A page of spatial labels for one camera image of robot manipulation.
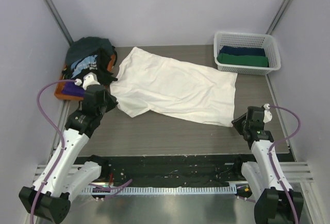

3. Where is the aluminium frame post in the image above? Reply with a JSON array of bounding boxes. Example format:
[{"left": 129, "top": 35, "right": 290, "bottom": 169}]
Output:
[
  {"left": 266, "top": 0, "right": 293, "bottom": 35},
  {"left": 43, "top": 0, "right": 73, "bottom": 45}
]

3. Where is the left aluminium frame post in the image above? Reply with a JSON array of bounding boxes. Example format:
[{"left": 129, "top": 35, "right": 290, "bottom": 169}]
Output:
[{"left": 43, "top": 0, "right": 73, "bottom": 45}]

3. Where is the black printed t shirt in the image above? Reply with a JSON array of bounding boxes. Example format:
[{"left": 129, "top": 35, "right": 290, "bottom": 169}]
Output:
[{"left": 62, "top": 49, "right": 118, "bottom": 85}]

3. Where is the orange wooden tray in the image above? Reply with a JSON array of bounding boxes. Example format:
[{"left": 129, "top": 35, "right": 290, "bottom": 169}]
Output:
[{"left": 54, "top": 54, "right": 117, "bottom": 101}]

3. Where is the white slotted cable duct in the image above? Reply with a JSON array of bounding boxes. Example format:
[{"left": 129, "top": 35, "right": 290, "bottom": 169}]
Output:
[{"left": 81, "top": 184, "right": 237, "bottom": 197}]

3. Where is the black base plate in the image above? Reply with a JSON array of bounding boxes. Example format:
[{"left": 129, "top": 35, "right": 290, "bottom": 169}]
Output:
[{"left": 74, "top": 154, "right": 294, "bottom": 187}]

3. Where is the white plastic basket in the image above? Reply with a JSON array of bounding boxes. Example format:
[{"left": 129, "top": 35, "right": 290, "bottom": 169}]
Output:
[{"left": 213, "top": 31, "right": 281, "bottom": 75}]

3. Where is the rolled green t shirt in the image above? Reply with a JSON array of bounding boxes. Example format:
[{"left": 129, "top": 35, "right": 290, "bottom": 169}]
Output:
[{"left": 217, "top": 53, "right": 269, "bottom": 67}]

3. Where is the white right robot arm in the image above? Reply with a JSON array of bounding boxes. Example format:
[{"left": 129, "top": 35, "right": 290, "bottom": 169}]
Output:
[{"left": 232, "top": 104, "right": 304, "bottom": 223}]

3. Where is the white t shirt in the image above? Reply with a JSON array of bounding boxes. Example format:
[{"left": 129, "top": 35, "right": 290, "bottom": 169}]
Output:
[{"left": 110, "top": 47, "right": 237, "bottom": 127}]

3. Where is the right aluminium frame post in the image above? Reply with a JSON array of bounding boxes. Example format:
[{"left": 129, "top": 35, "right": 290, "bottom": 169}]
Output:
[{"left": 266, "top": 0, "right": 293, "bottom": 35}]

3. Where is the rolled navy t shirt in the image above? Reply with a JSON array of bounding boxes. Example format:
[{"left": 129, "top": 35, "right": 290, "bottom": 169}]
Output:
[{"left": 219, "top": 46, "right": 266, "bottom": 57}]

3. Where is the dark teal t shirt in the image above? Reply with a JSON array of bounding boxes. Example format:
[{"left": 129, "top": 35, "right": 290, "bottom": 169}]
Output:
[{"left": 65, "top": 37, "right": 117, "bottom": 66}]

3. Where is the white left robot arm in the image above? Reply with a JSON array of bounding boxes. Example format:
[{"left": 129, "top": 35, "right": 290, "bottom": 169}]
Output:
[{"left": 19, "top": 84, "right": 117, "bottom": 223}]

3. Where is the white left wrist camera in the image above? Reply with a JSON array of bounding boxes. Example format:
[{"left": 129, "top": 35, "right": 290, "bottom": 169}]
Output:
[{"left": 74, "top": 73, "right": 100, "bottom": 90}]

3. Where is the purple t shirt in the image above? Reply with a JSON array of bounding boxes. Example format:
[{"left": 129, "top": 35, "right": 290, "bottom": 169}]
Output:
[{"left": 61, "top": 82, "right": 85, "bottom": 97}]

